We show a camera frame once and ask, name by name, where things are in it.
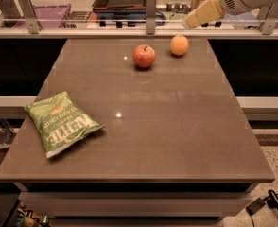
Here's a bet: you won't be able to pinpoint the green jalapeno chip bag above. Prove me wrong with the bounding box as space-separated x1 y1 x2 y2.
25 92 104 159

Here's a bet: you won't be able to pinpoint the red apple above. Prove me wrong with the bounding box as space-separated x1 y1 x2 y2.
132 44 156 68

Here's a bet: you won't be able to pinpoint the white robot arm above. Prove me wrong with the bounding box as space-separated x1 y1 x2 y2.
182 0 278 29

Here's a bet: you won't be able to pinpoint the middle metal railing bracket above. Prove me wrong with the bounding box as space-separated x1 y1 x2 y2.
146 0 156 35

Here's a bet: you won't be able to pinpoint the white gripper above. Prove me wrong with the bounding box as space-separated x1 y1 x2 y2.
182 0 264 29

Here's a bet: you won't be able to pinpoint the left metal railing bracket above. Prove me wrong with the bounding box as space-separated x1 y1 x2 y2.
18 0 41 34

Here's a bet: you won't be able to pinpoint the black power adapter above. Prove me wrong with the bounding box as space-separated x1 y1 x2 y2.
246 198 266 216

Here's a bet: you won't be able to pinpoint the orange fruit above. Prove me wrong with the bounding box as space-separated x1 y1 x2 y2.
170 35 188 56

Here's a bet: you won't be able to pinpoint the right metal railing bracket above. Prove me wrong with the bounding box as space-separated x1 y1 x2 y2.
257 2 278 35

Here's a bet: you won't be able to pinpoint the colourful items under table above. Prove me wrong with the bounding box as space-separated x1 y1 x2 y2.
5 202 51 227

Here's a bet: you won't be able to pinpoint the purple plastic crate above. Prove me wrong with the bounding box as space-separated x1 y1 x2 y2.
12 3 72 29

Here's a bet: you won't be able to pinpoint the metal railing bracket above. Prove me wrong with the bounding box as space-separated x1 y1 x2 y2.
146 0 156 35
257 2 278 35
18 0 41 34

